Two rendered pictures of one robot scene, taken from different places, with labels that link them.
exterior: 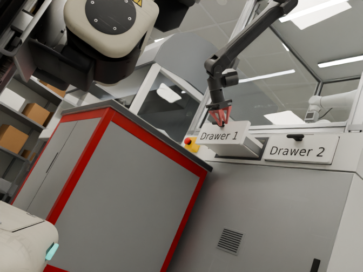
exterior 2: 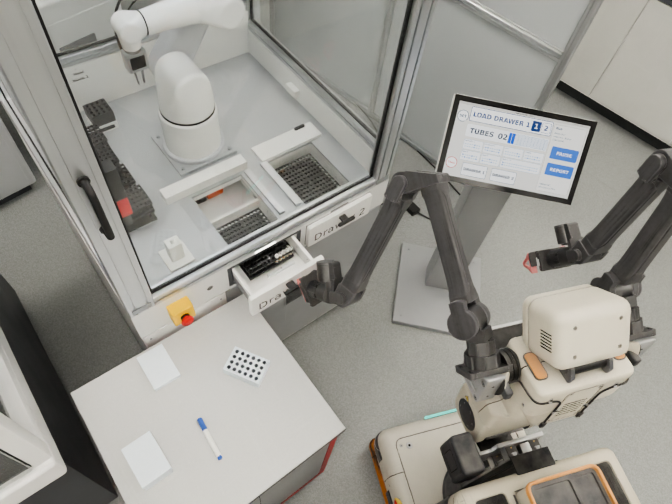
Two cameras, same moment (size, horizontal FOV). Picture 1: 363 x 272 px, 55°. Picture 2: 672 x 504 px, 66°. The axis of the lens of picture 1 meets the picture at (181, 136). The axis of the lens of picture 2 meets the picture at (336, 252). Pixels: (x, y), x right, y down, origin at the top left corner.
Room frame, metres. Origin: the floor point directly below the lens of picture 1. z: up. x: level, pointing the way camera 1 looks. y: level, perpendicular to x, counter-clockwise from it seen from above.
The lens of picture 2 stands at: (1.49, 0.71, 2.37)
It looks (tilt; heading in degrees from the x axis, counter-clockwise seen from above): 56 degrees down; 256
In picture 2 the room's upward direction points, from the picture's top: 10 degrees clockwise
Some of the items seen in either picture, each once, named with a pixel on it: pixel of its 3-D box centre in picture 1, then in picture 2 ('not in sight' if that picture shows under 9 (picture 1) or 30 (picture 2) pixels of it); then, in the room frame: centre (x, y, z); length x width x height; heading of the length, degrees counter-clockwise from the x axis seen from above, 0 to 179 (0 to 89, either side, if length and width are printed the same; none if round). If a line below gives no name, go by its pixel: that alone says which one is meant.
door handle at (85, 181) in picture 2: not in sight; (99, 213); (1.84, -0.02, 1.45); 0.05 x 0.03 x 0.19; 122
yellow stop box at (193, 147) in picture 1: (192, 144); (181, 311); (1.76, -0.07, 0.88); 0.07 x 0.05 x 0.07; 32
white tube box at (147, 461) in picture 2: not in sight; (147, 460); (1.84, 0.35, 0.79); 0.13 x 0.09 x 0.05; 123
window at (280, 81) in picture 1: (290, 45); (271, 116); (1.47, -0.30, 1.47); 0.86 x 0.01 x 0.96; 32
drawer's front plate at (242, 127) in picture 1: (221, 133); (287, 285); (1.42, -0.15, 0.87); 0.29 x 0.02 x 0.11; 32
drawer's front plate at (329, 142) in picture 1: (298, 148); (339, 219); (1.22, -0.42, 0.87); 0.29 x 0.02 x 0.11; 32
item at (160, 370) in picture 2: not in sight; (158, 367); (1.84, 0.07, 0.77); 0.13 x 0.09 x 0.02; 121
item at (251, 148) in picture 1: (249, 157); (253, 243); (1.53, -0.33, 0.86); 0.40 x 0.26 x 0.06; 122
